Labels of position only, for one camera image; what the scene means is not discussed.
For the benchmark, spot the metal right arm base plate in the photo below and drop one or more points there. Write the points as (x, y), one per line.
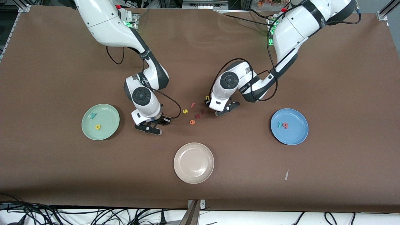
(136, 18)

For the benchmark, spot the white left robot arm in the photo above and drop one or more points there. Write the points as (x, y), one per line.
(293, 28)

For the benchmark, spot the small white paper scrap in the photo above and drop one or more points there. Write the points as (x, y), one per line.
(286, 175)

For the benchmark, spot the grey power strip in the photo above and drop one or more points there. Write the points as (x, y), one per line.
(204, 4)

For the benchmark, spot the black power plug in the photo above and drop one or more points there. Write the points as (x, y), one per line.
(162, 218)

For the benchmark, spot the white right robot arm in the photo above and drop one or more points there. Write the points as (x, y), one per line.
(106, 28)

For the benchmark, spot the pink artificial flowers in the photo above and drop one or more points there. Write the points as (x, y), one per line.
(268, 2)

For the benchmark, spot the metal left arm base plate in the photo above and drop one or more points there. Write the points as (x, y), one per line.
(270, 22)

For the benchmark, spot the light green plate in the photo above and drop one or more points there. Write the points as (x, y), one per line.
(109, 126)

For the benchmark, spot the aluminium frame profile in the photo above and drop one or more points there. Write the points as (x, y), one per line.
(24, 8)
(385, 12)

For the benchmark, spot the grey metal bracket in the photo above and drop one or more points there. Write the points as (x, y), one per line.
(202, 204)

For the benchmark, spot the brown camera mount bar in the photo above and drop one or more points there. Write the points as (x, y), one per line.
(190, 215)

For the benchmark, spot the beige plate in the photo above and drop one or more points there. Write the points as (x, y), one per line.
(193, 162)

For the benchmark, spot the blue plate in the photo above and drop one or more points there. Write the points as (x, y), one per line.
(293, 136)

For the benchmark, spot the brown table cover sheet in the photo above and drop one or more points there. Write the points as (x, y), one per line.
(200, 47)

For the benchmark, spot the teal foam letter y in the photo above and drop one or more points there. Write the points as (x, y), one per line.
(93, 116)

